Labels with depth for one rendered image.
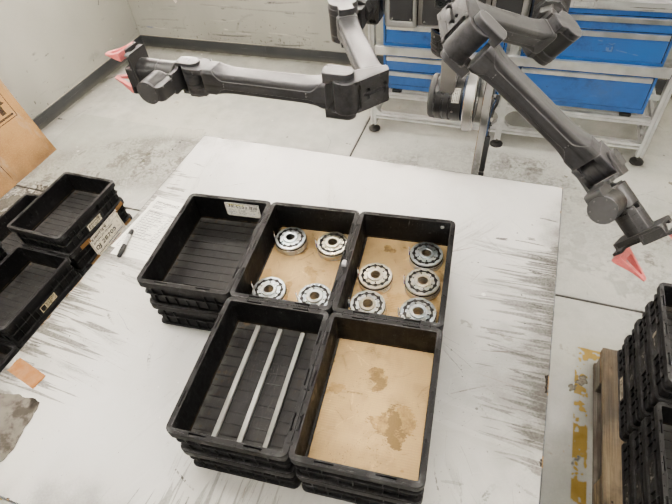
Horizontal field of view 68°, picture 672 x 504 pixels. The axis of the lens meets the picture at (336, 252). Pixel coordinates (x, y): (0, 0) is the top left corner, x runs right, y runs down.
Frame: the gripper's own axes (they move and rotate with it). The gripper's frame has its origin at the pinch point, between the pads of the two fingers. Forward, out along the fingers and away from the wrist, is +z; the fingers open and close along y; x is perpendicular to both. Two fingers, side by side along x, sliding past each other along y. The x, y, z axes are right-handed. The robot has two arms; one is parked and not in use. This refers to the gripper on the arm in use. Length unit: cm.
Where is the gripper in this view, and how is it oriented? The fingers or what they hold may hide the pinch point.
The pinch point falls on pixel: (114, 65)
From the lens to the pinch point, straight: 147.2
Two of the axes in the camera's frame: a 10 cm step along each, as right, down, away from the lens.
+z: -9.3, -2.1, 2.9
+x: 3.5, -7.1, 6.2
